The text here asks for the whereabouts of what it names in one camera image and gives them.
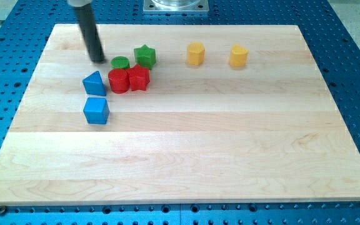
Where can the white rod holder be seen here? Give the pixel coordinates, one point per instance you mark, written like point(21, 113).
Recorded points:
point(79, 3)

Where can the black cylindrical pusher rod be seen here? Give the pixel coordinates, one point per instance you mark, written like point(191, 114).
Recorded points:
point(89, 31)

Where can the green star block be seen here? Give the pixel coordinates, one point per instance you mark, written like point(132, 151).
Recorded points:
point(145, 56)

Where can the red star block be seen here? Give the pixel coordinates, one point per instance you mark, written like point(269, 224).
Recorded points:
point(138, 77)

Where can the green cylinder block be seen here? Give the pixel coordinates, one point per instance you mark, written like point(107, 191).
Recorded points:
point(120, 62)

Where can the blue triangular prism block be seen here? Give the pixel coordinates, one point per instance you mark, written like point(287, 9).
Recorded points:
point(93, 84)

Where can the red cylinder block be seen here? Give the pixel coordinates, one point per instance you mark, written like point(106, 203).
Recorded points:
point(119, 81)

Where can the blue cube block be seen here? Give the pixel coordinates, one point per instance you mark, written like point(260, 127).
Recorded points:
point(96, 110)

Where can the yellow hexagon block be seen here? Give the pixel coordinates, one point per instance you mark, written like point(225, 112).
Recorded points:
point(195, 53)

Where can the light wooden board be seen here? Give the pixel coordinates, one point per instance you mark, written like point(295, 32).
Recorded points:
point(269, 131)

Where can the board corner bolt left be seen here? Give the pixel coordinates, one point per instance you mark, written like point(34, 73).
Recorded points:
point(3, 210)

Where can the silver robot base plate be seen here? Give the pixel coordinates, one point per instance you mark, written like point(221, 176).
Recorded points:
point(159, 6)

